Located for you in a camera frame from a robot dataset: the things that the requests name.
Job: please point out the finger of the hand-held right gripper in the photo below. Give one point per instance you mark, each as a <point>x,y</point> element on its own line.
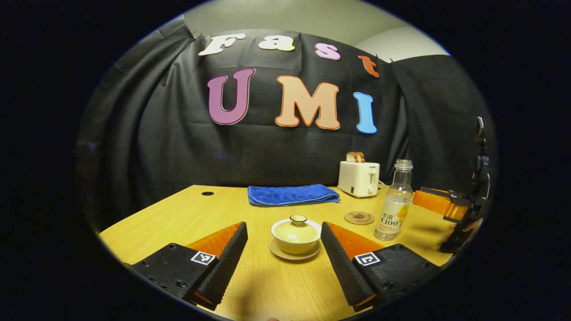
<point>435,204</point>

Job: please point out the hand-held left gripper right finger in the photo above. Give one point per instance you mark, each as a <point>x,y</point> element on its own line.
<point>341,267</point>

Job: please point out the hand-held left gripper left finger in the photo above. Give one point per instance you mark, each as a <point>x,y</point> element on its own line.
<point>227,263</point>

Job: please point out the clear water bottle yellow label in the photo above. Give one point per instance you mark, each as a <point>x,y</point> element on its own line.
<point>392,218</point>

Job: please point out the round brown coaster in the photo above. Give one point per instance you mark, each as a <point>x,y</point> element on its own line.
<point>359,218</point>

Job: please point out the yellow teacup lid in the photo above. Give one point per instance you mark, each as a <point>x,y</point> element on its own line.
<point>296,232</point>

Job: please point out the white toaster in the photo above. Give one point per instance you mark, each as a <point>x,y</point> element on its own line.
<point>357,178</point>

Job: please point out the blue folded towel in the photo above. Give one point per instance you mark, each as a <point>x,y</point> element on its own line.
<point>292,195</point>

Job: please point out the bread slice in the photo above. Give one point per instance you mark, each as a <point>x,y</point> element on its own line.
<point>360,157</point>
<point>350,157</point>

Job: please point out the black backdrop cloth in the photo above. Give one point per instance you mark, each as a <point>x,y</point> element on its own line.
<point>178,147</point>

